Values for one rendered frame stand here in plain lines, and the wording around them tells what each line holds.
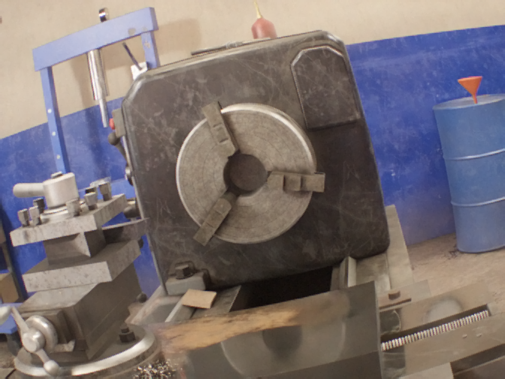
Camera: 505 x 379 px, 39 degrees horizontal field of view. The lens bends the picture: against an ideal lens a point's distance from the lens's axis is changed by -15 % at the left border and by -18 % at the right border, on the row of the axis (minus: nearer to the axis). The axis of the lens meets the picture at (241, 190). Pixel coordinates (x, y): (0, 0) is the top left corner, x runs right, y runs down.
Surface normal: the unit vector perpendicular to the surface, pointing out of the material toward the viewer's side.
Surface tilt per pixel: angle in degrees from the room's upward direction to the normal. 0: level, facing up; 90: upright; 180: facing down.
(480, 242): 90
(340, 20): 90
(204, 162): 90
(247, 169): 90
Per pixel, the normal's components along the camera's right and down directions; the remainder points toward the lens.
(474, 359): -0.13, 0.17
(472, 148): -0.48, 0.24
